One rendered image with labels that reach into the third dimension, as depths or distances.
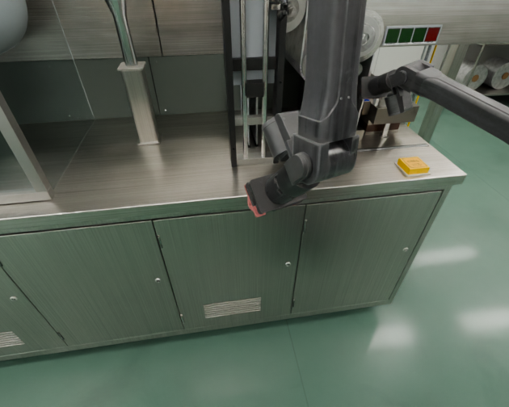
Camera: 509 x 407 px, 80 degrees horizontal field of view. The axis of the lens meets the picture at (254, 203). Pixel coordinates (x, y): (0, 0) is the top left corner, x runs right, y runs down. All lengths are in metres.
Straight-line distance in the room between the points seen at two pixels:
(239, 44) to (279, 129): 0.47
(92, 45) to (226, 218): 0.83
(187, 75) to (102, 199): 0.65
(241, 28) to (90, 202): 0.63
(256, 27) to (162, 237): 0.67
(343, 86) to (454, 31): 1.35
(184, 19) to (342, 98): 1.01
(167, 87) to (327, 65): 1.08
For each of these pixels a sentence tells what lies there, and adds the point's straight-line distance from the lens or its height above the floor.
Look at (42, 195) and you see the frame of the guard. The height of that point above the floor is 0.92.
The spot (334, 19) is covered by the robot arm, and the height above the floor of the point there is 1.40.
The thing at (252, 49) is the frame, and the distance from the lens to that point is 0.92.
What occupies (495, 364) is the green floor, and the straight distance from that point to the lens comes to 1.92.
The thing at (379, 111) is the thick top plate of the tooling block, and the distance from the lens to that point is 1.20.
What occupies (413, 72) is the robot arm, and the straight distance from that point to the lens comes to 0.96.
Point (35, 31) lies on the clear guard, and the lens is 1.22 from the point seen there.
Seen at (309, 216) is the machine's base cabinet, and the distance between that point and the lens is 1.04.
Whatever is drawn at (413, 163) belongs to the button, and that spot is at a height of 0.92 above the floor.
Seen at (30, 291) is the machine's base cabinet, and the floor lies 0.54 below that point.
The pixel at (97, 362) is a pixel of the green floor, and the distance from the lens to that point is 1.73.
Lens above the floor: 1.45
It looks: 40 degrees down
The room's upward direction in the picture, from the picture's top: straight up
